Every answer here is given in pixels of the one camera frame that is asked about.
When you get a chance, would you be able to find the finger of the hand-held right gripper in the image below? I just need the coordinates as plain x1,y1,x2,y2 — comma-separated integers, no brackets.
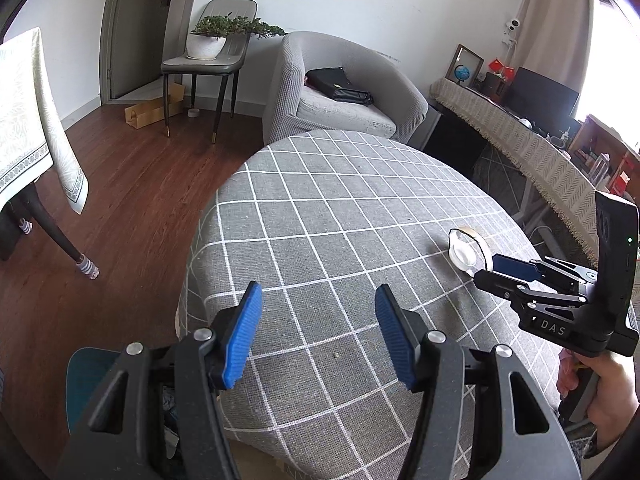
474,269,593,313
492,254,598,288

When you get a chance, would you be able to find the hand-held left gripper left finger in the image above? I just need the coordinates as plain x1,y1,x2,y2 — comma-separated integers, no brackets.
57,281,263,480

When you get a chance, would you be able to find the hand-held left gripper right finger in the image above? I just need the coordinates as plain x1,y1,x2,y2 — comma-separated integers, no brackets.
374,283,583,480

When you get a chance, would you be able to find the teal trash bin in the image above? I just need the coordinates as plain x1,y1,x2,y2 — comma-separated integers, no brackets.
66,347,123,436

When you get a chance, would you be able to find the person's right hand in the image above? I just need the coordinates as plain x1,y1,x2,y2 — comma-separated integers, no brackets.
556,347,640,458

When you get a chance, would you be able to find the clear plastic bottle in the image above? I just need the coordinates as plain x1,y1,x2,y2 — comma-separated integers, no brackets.
590,152,611,186

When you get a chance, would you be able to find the grey checked tablecloth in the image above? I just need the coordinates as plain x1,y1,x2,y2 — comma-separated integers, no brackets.
175,130,568,471

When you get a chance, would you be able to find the beige fringed desk cloth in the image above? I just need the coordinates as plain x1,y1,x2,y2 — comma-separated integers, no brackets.
430,77,616,266

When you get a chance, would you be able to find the black cabinet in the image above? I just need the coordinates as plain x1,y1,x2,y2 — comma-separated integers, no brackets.
420,100,488,181

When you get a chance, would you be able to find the wooden shelf box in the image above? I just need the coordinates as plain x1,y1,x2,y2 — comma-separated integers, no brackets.
570,115,640,196

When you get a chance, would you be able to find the black monitor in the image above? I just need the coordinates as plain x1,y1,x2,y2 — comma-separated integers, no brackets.
505,66,581,121

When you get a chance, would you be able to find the wooden speaker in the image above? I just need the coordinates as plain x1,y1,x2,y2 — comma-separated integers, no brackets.
482,72,508,98

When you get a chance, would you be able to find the dark table leg with sock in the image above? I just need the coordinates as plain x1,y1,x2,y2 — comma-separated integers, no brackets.
30,185,101,281

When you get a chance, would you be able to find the grey armchair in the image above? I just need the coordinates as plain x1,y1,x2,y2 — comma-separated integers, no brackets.
263,31,429,146

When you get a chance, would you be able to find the flat cardboard box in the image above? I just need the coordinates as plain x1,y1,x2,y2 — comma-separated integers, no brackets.
124,82,186,130

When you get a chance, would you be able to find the beige curtain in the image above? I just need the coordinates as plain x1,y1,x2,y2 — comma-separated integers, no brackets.
510,0,601,106

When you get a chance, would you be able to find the black handbag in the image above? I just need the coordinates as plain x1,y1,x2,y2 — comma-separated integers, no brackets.
305,66,375,107

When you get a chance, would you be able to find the potted plant in white pot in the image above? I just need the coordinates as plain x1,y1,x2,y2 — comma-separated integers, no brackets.
186,15,288,60

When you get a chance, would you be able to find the white patterned tablecloth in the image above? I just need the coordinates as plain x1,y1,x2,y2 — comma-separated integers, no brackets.
0,27,90,216

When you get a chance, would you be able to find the grey door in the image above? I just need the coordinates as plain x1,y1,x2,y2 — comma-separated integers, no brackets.
100,0,183,101

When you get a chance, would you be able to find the grey dining chair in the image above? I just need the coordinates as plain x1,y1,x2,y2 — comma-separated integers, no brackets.
161,0,259,143

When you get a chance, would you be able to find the wooden picture frame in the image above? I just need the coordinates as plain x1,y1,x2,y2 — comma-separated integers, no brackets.
446,44,485,88

